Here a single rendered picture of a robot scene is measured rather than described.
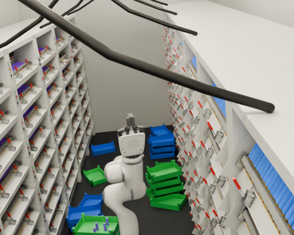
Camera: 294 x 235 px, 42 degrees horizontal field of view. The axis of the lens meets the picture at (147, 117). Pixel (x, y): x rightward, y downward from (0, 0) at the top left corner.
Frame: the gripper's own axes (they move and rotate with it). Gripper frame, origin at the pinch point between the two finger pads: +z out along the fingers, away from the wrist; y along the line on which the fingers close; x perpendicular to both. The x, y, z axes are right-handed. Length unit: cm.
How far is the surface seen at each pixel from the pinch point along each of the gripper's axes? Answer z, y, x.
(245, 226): -17, -26, -46
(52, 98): -90, 33, 205
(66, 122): -137, 23, 235
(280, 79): 23, -44, -26
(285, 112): 28, -28, -53
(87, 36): 47, 16, -38
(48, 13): 52, 24, -35
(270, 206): 11, -20, -66
